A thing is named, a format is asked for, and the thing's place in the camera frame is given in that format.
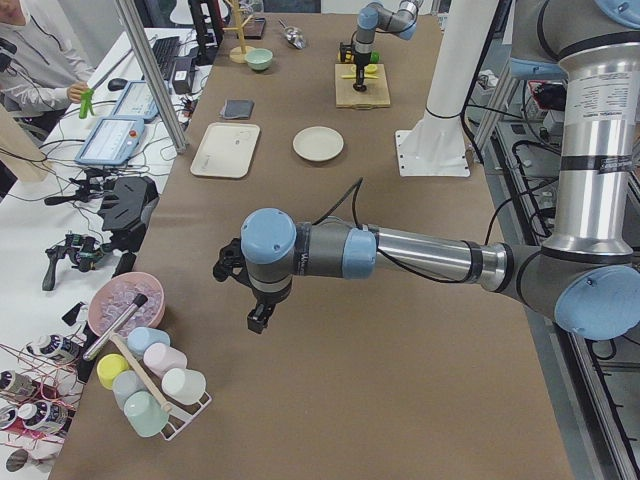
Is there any cream round plate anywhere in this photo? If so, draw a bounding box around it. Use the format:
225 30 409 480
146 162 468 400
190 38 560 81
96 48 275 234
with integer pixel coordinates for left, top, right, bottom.
292 126 344 162

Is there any dark framed tray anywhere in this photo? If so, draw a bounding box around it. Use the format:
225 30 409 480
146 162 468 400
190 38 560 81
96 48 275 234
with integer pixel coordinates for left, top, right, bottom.
243 18 266 40

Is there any cream rabbit tray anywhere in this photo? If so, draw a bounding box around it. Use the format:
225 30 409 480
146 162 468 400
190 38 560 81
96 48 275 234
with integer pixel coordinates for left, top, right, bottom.
190 122 260 179

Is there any yellow plastic knife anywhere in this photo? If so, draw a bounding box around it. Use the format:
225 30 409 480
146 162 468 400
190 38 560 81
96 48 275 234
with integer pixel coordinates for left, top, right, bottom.
340 74 379 80

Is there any wooden cutting board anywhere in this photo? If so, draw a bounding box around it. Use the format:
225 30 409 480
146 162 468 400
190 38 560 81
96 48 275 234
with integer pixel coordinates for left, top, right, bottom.
334 63 391 109

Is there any mint green bowl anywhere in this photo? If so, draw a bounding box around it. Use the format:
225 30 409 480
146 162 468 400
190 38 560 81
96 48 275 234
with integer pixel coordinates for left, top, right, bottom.
245 48 274 72

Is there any white cup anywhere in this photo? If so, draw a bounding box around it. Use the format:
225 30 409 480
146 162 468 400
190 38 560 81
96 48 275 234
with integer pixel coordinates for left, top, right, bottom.
161 368 206 405

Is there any pink cup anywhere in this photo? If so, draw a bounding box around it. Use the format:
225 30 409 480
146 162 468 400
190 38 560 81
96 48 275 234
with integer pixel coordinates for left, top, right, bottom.
143 342 188 378

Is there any metal scoop black tip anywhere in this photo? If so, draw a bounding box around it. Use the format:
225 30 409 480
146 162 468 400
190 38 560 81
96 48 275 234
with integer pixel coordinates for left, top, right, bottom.
82 293 148 362

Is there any wooden mug tree stand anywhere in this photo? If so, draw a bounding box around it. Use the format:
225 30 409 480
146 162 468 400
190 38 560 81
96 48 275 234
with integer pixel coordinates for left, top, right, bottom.
223 0 255 64

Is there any blue cup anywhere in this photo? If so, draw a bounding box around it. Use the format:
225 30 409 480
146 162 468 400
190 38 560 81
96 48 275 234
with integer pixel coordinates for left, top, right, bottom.
126 327 171 359

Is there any grey folded cloth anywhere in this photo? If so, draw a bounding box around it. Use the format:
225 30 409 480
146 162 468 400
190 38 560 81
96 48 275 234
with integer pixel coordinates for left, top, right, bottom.
220 99 254 120

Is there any white cup rack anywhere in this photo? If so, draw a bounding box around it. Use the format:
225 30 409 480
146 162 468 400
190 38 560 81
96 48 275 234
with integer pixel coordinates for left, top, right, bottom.
108 333 213 442

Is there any pink bowl of ice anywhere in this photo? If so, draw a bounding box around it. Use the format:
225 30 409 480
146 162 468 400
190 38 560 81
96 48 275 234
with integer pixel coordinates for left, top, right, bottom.
88 272 165 337

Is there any mint green cup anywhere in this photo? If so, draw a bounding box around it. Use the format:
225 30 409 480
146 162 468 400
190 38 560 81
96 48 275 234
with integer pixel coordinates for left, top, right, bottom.
123 391 169 438

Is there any grey cup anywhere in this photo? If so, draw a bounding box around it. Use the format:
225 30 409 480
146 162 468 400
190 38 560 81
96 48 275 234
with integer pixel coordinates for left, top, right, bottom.
112 370 147 410

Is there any yellow cup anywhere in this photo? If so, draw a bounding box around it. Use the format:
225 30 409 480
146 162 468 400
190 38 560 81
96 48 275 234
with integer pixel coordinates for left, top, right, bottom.
97 353 130 390

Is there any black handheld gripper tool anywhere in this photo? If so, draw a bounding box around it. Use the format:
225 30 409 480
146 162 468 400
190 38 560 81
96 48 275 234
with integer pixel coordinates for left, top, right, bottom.
42 232 113 291

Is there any black keyboard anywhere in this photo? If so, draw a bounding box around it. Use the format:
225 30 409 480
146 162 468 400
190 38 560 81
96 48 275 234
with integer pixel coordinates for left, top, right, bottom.
152 36 180 81

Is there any blue teach pendant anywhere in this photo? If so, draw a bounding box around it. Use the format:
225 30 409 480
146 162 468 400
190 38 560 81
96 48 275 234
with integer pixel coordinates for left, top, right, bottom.
75 116 145 167
111 80 159 122

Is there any black computer mouse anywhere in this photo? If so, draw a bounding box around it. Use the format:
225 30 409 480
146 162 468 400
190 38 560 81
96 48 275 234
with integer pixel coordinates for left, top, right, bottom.
107 78 128 92

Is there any green plastic clamp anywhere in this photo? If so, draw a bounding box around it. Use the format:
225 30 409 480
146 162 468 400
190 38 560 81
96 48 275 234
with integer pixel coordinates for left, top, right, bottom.
79 88 94 119

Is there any seated person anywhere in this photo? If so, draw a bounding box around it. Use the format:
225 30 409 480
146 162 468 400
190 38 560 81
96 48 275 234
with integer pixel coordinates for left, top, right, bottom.
1 1 94 114

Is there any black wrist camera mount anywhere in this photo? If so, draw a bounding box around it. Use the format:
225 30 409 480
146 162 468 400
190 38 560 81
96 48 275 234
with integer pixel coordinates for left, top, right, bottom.
212 238 251 287

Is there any white camera pole base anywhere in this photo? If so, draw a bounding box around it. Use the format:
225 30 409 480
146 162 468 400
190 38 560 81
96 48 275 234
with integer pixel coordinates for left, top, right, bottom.
396 0 499 177

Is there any aluminium frame post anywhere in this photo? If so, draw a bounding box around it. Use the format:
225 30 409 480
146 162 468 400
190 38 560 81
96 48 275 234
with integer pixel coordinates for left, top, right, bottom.
114 0 187 154

